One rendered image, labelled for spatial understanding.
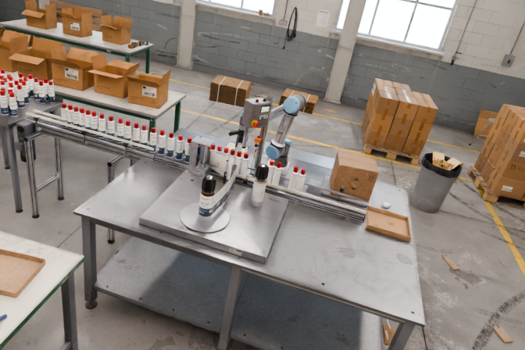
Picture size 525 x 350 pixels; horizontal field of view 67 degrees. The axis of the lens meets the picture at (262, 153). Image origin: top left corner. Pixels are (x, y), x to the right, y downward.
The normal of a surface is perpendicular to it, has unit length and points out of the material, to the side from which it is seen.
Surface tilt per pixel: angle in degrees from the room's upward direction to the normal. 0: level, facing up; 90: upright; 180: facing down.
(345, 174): 90
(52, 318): 0
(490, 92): 90
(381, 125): 92
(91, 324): 0
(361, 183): 90
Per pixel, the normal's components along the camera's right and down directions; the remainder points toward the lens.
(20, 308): 0.17, -0.88
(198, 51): -0.21, 0.40
